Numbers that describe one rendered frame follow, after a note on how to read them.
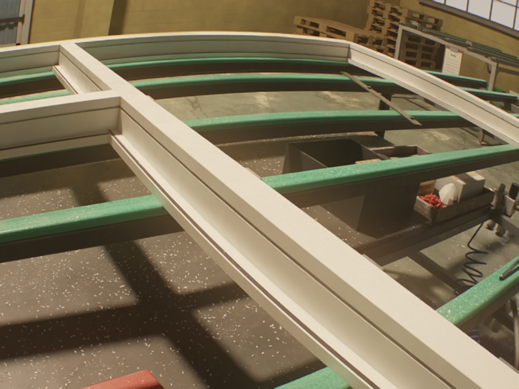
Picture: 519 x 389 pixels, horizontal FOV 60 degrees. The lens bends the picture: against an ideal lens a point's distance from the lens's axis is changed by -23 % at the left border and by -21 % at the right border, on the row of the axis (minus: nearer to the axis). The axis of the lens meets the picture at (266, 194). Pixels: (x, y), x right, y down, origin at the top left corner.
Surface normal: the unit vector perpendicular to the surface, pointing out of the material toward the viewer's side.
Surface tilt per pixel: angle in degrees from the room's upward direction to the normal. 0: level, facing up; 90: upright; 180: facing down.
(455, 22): 90
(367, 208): 90
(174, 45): 90
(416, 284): 0
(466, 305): 0
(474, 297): 0
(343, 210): 90
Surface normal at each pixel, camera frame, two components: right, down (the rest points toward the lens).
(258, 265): -0.81, 0.13
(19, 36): 0.59, 0.43
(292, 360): 0.16, -0.89
